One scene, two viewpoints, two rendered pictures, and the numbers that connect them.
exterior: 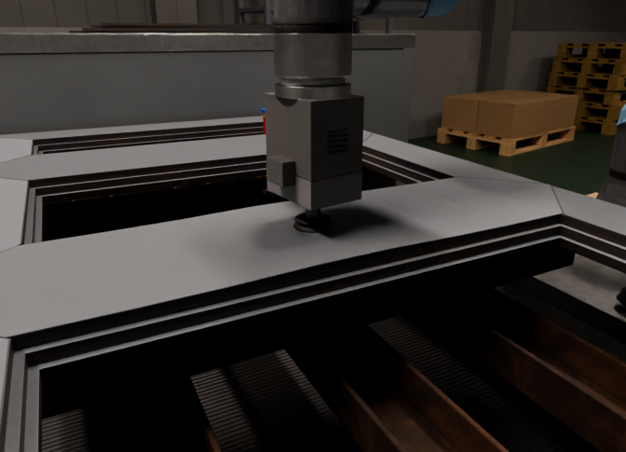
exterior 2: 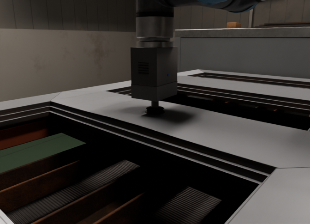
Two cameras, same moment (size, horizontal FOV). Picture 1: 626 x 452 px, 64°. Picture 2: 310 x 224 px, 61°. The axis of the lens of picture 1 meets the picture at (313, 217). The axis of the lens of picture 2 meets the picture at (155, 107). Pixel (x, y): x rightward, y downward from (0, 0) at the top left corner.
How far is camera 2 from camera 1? 0.59 m
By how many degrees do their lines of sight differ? 64
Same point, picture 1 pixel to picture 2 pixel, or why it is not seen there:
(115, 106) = (252, 63)
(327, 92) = (140, 44)
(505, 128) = not seen: outside the picture
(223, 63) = not seen: outside the picture
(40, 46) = (226, 34)
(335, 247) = (132, 117)
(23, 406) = (29, 112)
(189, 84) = (294, 56)
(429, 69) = not seen: outside the picture
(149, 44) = (275, 33)
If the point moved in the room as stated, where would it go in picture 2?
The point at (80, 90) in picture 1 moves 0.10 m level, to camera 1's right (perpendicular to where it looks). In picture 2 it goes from (238, 54) to (253, 56)
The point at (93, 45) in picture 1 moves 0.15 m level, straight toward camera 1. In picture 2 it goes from (248, 33) to (231, 33)
